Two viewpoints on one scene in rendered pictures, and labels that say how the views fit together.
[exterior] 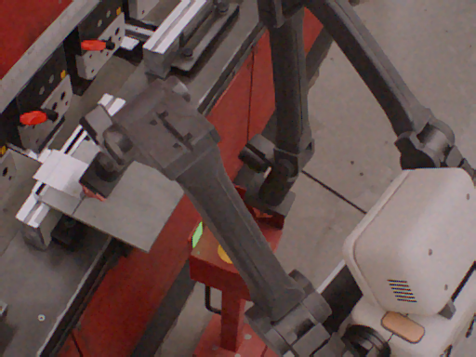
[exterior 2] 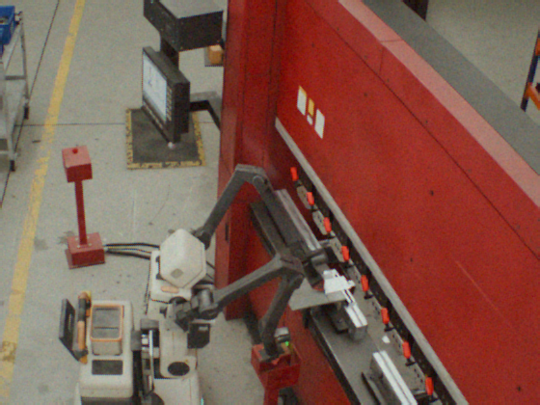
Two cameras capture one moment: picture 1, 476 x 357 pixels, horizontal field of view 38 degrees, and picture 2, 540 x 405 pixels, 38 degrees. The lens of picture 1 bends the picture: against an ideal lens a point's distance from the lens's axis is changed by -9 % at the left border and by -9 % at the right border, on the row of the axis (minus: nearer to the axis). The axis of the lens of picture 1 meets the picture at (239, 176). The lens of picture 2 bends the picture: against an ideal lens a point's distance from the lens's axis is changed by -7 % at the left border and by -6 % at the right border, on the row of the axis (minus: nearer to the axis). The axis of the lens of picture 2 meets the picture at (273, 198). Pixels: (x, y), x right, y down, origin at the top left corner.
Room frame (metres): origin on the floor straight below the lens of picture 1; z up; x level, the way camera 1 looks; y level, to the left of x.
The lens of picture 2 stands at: (2.67, -1.91, 3.60)
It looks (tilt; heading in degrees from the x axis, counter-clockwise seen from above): 37 degrees down; 134
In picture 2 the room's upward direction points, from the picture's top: 5 degrees clockwise
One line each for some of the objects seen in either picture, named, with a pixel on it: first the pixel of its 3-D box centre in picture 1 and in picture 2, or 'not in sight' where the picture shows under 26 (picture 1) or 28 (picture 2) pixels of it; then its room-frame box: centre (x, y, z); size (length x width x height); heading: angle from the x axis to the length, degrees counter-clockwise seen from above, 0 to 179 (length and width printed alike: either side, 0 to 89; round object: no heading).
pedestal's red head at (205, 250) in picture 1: (237, 239); (275, 361); (0.91, 0.00, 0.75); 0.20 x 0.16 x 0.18; 160
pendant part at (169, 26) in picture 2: not in sight; (178, 67); (-0.43, 0.45, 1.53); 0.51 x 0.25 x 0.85; 166
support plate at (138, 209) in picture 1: (112, 192); (311, 291); (0.84, 0.25, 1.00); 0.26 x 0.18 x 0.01; 68
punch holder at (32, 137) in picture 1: (30, 93); (346, 238); (0.88, 0.40, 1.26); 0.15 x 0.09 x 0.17; 158
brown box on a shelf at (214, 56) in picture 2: not in sight; (223, 48); (-1.18, 1.41, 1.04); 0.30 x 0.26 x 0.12; 144
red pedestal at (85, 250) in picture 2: not in sight; (80, 206); (-1.00, 0.11, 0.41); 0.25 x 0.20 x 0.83; 68
